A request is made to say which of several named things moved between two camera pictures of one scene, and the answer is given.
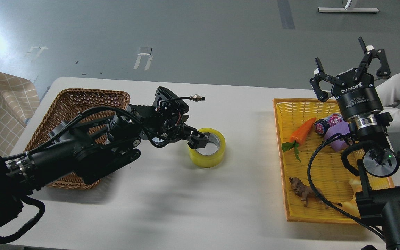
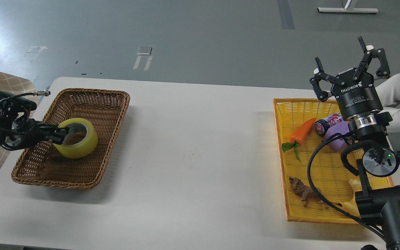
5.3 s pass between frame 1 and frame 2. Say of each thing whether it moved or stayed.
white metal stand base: stayed
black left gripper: moved
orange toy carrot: stayed
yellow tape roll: moved
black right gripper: stayed
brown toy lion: stayed
